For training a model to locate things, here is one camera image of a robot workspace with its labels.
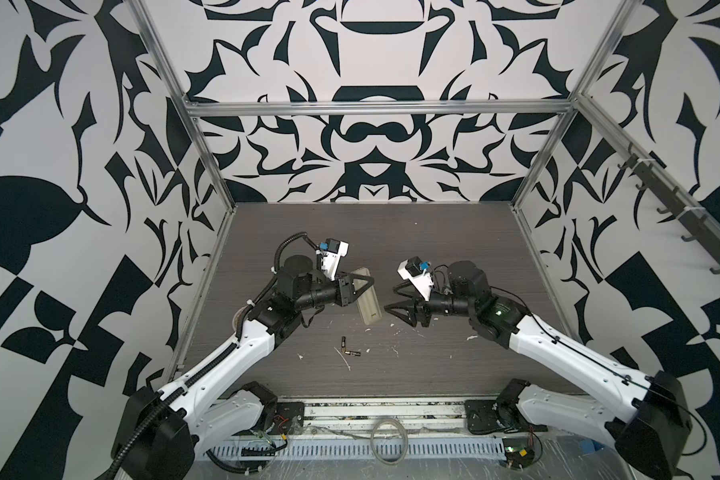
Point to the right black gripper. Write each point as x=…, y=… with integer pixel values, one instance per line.
x=411, y=320

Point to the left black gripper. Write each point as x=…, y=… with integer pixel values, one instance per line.
x=343, y=288

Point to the white remote control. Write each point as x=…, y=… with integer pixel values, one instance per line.
x=369, y=307

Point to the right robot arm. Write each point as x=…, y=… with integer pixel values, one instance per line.
x=644, y=418

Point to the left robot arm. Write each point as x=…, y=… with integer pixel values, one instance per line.
x=163, y=431

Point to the small green circuit board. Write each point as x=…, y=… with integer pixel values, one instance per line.
x=521, y=452

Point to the blue tape piece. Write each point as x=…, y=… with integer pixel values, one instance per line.
x=589, y=446

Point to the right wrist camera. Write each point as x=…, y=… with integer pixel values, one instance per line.
x=419, y=273

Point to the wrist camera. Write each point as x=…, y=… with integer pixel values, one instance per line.
x=419, y=273
x=329, y=254

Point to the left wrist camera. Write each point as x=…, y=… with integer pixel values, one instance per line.
x=329, y=254

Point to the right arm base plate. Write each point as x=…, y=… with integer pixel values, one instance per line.
x=484, y=417

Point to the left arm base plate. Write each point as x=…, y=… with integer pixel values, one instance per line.
x=283, y=417

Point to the white slotted cable duct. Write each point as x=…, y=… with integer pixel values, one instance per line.
x=359, y=449

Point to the wall hook rail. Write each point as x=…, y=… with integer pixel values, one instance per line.
x=676, y=203

